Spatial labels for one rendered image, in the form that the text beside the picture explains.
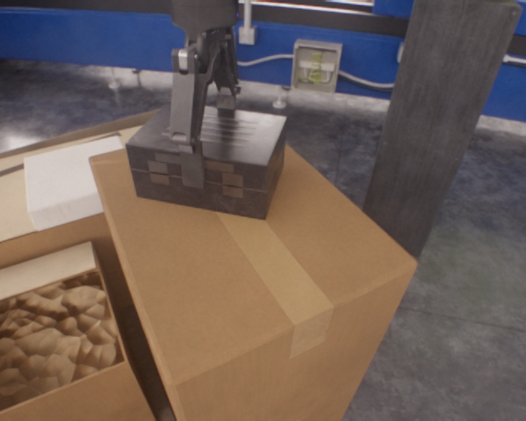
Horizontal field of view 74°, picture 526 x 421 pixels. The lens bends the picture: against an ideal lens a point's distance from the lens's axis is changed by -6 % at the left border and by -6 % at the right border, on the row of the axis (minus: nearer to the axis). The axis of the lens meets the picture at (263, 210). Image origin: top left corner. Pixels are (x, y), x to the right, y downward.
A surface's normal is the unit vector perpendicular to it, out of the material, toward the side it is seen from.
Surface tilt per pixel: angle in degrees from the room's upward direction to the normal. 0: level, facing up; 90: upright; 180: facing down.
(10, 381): 0
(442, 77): 90
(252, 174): 90
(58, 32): 90
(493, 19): 90
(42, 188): 0
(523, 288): 0
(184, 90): 67
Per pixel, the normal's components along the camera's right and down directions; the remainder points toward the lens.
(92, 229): 0.48, 0.58
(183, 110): -0.18, 0.25
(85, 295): 0.04, -0.76
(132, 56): -0.23, 0.63
